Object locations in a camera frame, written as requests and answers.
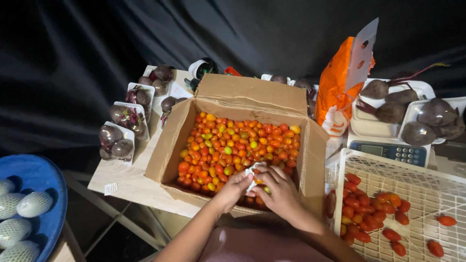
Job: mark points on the white foam tray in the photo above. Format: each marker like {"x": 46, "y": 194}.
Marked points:
{"x": 409, "y": 112}
{"x": 367, "y": 125}

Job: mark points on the dark beetroot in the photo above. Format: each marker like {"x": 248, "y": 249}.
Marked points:
{"x": 418, "y": 133}
{"x": 436, "y": 112}
{"x": 402, "y": 96}
{"x": 391, "y": 112}
{"x": 453, "y": 129}

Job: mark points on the wrapped tray of beetroots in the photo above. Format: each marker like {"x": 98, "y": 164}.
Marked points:
{"x": 278, "y": 78}
{"x": 309, "y": 94}
{"x": 142, "y": 96}
{"x": 168, "y": 103}
{"x": 129, "y": 118}
{"x": 160, "y": 78}
{"x": 116, "y": 143}

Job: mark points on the person's pink garment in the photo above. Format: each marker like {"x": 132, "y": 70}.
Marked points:
{"x": 255, "y": 245}

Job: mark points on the person's left fingers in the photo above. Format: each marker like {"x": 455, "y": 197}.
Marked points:
{"x": 244, "y": 177}

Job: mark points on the beetroot with long red stems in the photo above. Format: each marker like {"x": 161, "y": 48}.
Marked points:
{"x": 375, "y": 89}

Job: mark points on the yellow-green cherry tomato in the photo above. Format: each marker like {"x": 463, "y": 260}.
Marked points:
{"x": 267, "y": 189}

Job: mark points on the person's left hand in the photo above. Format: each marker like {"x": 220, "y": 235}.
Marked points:
{"x": 229, "y": 193}

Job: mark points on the black and white tape dispenser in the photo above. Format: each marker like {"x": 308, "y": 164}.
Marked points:
{"x": 202, "y": 68}

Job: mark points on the white cleaning cloth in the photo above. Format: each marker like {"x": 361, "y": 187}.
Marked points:
{"x": 251, "y": 168}

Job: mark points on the black cloth backdrop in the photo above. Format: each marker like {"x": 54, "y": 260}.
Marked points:
{"x": 109, "y": 36}

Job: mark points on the person's right hand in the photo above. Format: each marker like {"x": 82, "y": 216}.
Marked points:
{"x": 282, "y": 198}

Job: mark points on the white plastic crate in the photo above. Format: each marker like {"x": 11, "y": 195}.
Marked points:
{"x": 418, "y": 182}

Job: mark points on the group of red plum tomatoes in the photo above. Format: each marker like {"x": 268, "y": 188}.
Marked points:
{"x": 364, "y": 211}

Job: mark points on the fruit in white foam net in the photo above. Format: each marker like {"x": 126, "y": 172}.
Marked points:
{"x": 5, "y": 186}
{"x": 20, "y": 253}
{"x": 34, "y": 203}
{"x": 14, "y": 233}
{"x": 8, "y": 205}

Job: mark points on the heap of mixed cherry tomatoes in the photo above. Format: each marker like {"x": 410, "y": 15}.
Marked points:
{"x": 233, "y": 145}

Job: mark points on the blue plastic basin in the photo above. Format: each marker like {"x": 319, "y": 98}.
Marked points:
{"x": 40, "y": 174}

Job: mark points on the brown cardboard box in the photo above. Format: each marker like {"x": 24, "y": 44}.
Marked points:
{"x": 251, "y": 92}

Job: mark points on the small red plastic item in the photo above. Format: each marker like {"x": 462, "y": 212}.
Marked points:
{"x": 232, "y": 71}

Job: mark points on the white metal table frame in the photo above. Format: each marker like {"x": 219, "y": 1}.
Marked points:
{"x": 109, "y": 214}

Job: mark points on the clear plastic bag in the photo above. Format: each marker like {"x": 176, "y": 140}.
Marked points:
{"x": 360, "y": 54}

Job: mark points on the small white paper label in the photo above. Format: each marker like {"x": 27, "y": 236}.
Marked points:
{"x": 110, "y": 189}

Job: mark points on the digital weighing scale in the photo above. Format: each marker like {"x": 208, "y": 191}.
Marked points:
{"x": 389, "y": 151}

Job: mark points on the orange plastic bag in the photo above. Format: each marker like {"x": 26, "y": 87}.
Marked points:
{"x": 333, "y": 91}

